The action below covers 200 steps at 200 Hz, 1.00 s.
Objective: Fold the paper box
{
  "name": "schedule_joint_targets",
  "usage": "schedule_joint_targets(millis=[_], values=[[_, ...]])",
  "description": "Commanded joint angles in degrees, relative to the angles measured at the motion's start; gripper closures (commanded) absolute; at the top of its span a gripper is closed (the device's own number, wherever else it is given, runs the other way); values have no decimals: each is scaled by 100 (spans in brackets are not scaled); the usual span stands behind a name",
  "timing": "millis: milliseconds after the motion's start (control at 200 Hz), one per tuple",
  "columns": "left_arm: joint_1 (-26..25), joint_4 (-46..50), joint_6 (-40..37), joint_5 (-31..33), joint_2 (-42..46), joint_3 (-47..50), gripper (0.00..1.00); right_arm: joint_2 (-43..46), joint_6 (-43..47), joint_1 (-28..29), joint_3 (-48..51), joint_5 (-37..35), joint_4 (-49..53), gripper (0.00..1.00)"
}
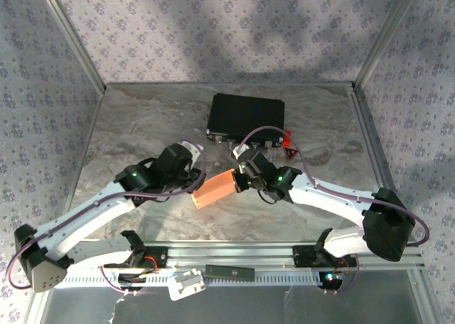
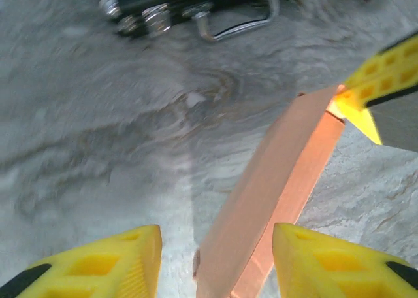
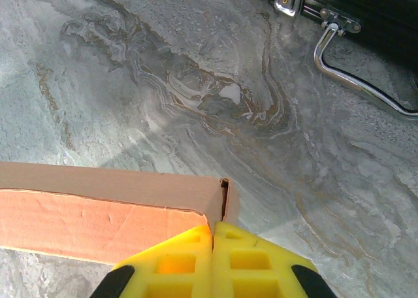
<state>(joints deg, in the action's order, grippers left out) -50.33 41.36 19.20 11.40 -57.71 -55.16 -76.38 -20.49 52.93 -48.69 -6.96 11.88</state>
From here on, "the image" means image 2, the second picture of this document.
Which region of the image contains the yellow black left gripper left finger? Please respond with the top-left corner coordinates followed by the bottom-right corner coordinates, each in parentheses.
top-left (0, 224), bottom-right (163, 298)

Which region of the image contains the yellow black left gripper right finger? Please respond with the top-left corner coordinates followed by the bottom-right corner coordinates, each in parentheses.
top-left (272, 222), bottom-right (418, 298)

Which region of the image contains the brown paper box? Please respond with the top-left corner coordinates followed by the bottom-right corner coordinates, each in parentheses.
top-left (192, 83), bottom-right (347, 298)

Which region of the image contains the black case with metal handle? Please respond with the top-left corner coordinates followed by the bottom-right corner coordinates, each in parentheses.
top-left (97, 0), bottom-right (295, 43)

